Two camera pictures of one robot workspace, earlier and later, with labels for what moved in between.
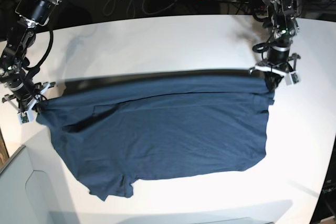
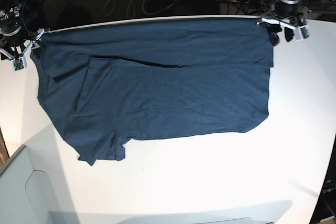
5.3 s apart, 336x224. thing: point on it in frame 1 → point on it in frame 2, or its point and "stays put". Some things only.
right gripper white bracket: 273,76 → 301,32
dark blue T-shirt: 118,129 → 101,87
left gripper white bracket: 28,115 → 19,62
